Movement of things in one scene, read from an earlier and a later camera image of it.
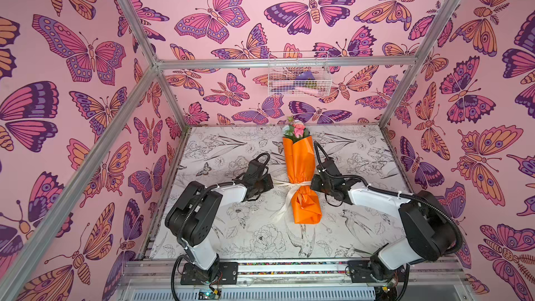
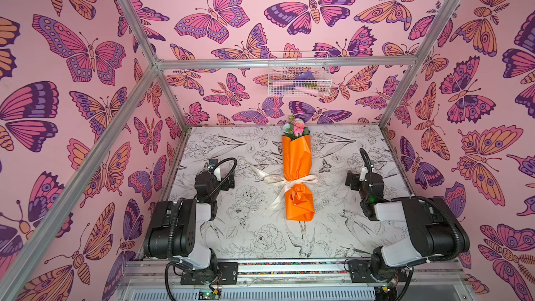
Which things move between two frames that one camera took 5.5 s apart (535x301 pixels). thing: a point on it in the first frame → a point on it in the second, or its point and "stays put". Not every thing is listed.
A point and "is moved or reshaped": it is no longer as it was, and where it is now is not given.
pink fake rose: x=299 y=127 stays put
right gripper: x=320 y=179 → x=359 y=180
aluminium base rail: x=418 y=280 stays put
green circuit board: x=209 y=294 stays put
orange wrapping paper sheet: x=300 y=163 is moved or reshaped
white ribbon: x=293 y=185 is moved or reshaped
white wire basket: x=299 y=74 stays put
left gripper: x=268 y=181 → x=223 y=182
